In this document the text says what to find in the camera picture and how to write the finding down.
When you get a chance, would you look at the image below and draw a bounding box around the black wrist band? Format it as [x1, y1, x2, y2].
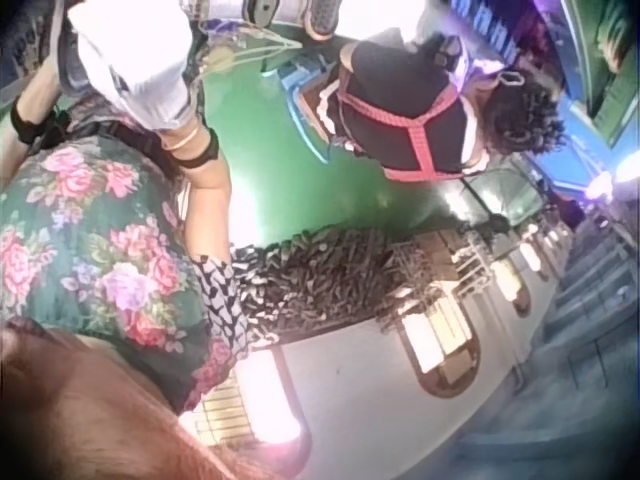
[9, 94, 47, 147]
[168, 127, 222, 174]

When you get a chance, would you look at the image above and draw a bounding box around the white black round object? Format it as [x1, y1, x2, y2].
[240, 0, 277, 27]

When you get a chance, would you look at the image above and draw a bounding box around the heap of black-white patterned fabric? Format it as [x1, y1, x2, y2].
[233, 227, 444, 337]

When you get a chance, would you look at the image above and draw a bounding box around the pale dotted shoe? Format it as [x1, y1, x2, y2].
[303, 0, 341, 40]

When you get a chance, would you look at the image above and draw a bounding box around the gold bangle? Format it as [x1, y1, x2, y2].
[161, 127, 199, 152]

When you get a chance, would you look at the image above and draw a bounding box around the row of arched lit panels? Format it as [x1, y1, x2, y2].
[179, 219, 576, 459]

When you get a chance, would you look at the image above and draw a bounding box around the bundle of wire hangers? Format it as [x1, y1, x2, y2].
[197, 17, 304, 77]

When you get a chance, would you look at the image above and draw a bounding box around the blue rack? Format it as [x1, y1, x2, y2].
[447, 0, 531, 66]

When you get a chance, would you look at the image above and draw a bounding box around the person's left hand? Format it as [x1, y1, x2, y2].
[18, 53, 65, 112]

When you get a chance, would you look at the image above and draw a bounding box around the blue plastic crate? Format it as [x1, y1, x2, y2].
[260, 53, 346, 162]

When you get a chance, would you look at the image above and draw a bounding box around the white cloth garment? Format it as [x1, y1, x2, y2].
[52, 0, 202, 133]

